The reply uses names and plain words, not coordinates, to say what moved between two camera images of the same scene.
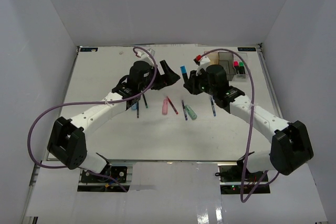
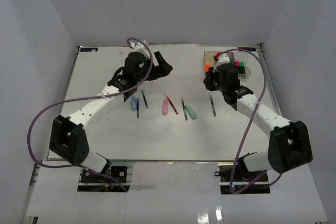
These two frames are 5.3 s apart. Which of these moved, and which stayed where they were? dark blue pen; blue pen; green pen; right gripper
Moved: right gripper
Stayed: blue pen; green pen; dark blue pen
